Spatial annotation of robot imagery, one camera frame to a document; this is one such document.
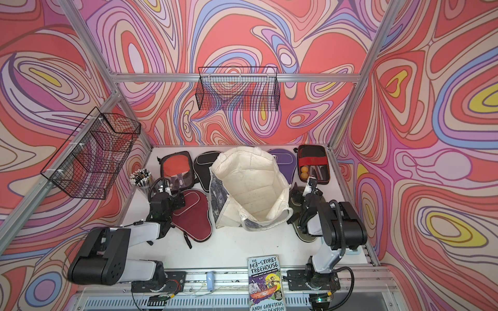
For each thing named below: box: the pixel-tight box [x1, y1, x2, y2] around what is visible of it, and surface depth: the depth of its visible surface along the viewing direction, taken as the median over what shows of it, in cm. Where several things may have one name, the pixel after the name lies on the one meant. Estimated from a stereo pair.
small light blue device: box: [206, 270, 215, 292], surface depth 73 cm
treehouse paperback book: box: [247, 254, 287, 311], surface depth 72 cm
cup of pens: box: [129, 168, 152, 202], surface depth 86 cm
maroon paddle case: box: [171, 189, 213, 242], surface depth 88 cm
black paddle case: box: [193, 150, 220, 193], surface depth 107 cm
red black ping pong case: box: [296, 144, 331, 185], surface depth 110 cm
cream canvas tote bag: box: [208, 146, 294, 232], surface depth 84 cm
